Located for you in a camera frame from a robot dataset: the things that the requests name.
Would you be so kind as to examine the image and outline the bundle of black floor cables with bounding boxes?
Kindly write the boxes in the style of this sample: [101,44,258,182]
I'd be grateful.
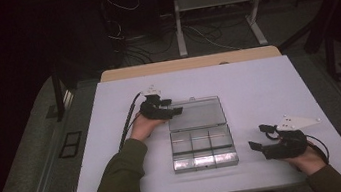
[111,24,181,68]

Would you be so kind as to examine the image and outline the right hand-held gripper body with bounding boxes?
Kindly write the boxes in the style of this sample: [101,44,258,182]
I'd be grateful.
[256,108,327,164]

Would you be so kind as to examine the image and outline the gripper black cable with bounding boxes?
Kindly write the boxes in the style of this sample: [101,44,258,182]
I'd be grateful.
[111,92,150,152]
[304,131,333,169]

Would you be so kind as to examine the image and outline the clear plastic compartment box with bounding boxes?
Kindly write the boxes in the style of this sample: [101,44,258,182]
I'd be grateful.
[162,91,241,175]

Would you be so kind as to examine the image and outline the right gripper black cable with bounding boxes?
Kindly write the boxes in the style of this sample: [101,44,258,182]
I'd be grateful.
[304,131,333,169]

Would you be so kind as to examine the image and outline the white floor cable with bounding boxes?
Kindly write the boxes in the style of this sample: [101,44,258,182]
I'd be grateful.
[188,18,243,57]

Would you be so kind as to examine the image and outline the white hanging cable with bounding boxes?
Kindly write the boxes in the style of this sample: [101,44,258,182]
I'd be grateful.
[104,0,143,16]

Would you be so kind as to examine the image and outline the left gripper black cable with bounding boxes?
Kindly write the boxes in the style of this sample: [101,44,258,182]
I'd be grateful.
[111,92,150,152]

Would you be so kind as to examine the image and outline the black metal stand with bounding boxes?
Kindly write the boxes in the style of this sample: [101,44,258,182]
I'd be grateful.
[47,60,77,123]
[320,31,341,84]

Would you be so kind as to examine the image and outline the person's right hand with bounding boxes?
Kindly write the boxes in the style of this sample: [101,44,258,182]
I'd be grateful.
[280,142,329,181]

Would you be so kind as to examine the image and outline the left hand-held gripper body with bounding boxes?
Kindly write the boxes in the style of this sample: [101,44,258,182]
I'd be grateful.
[136,83,172,124]

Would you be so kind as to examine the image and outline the wooden table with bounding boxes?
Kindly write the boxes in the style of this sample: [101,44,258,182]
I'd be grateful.
[98,43,284,84]

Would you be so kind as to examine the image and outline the person's left hand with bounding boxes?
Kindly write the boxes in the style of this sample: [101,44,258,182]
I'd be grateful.
[126,108,170,145]

